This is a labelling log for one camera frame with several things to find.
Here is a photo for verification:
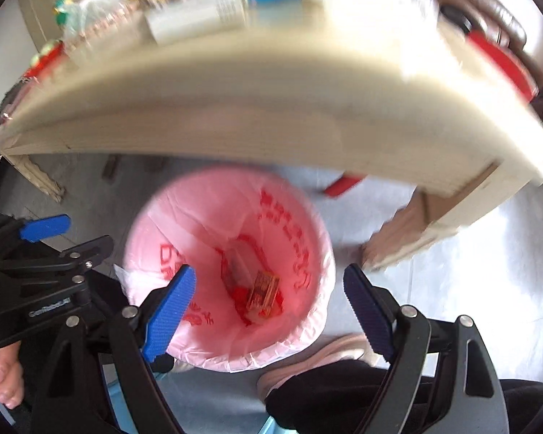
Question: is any purple poker card box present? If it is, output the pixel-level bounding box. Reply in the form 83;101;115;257
246;271;281;323

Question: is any red box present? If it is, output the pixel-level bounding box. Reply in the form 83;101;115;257
228;283;252;314

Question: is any pink-lined trash bin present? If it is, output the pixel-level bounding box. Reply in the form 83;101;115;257
114;167;335;373

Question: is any person's left hand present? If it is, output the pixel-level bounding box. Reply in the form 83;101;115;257
0;342;24;409

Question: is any red tray with fruit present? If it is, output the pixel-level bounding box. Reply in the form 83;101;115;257
22;39;66;80

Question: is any clear bag of peanuts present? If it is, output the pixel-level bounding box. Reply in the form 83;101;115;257
62;0;136;53

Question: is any red plastic stool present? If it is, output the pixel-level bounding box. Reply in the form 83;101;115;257
466;30;538;102

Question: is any clear crumpled plastic bag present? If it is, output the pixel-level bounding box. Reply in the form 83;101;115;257
317;0;454;78

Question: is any brown leather armchair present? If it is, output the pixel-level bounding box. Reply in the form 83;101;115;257
416;0;543;141

